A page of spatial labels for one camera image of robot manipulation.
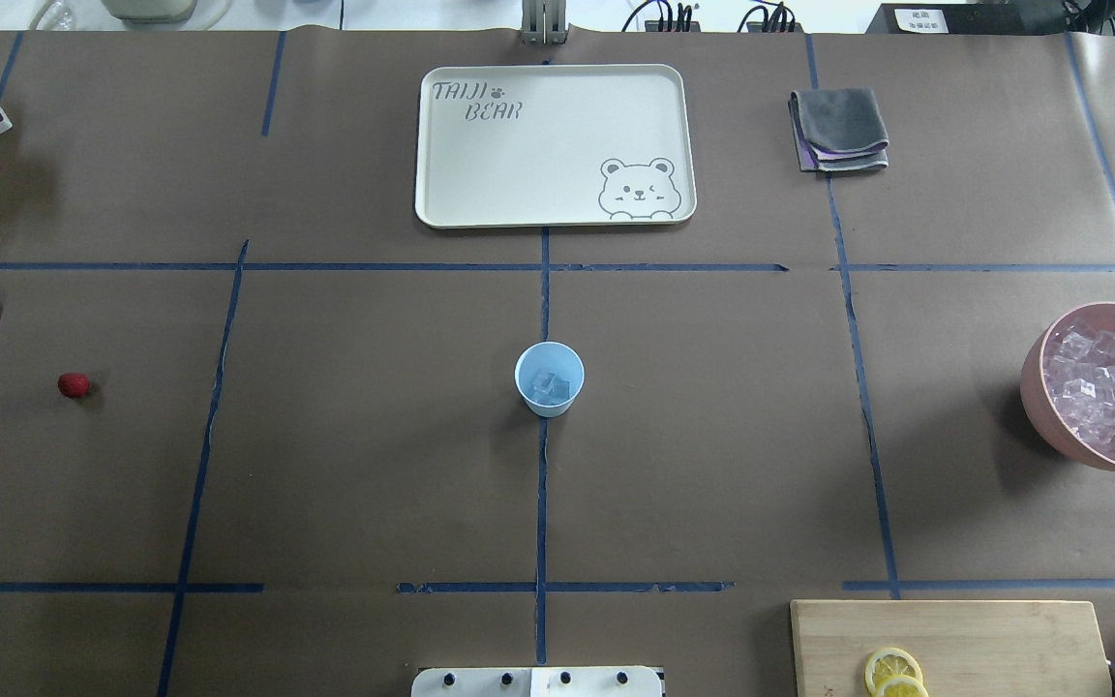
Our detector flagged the clear ice cube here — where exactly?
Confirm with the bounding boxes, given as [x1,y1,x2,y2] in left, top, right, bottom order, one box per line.
[527,371,571,407]

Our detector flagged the red strawberry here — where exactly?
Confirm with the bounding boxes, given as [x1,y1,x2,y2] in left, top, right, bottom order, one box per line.
[56,374,93,400]

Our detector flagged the light blue plastic cup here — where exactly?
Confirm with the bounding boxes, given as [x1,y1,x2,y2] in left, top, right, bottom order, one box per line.
[513,341,586,418]

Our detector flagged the pink bowl of ice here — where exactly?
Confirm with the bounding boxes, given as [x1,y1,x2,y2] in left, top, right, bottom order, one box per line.
[1019,303,1115,471]

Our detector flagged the cream bear tray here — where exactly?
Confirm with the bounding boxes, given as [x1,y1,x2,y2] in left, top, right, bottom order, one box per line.
[414,65,698,229]

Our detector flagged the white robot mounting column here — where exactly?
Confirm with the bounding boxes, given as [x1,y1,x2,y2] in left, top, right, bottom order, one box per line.
[410,665,667,696]

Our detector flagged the folded grey purple cloth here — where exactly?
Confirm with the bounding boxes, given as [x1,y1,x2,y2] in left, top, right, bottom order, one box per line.
[788,87,889,173]

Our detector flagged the wooden cutting board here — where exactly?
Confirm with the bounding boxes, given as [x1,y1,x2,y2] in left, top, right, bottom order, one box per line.
[789,599,1112,696]

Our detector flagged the lemon slices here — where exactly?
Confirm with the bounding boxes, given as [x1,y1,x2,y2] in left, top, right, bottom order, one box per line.
[863,646,930,696]

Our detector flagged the aluminium frame post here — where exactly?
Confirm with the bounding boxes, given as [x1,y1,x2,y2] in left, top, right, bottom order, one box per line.
[521,0,569,45]

